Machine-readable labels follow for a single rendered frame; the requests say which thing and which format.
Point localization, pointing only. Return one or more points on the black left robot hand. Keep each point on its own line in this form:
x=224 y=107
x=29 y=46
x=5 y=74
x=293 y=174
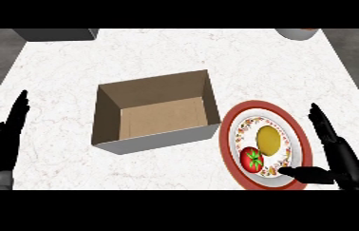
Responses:
x=15 y=120

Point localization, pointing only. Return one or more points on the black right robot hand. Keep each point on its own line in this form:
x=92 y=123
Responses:
x=335 y=152

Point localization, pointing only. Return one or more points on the red-rimmed patterned plate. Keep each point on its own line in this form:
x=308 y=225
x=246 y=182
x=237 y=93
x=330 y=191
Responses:
x=299 y=136

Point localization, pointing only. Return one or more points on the yellow lemon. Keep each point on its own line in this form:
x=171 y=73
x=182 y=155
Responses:
x=268 y=141

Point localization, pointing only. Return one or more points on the open cardboard box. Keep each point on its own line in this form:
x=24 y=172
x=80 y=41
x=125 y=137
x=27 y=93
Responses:
x=157 y=112

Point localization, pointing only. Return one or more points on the red tomato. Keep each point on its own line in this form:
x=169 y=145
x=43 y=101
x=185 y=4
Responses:
x=252 y=159

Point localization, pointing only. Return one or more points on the dark grey appliance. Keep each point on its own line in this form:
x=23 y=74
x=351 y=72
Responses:
x=57 y=34

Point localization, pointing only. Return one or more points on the pale grey round bowl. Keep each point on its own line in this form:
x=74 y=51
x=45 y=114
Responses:
x=296 y=33

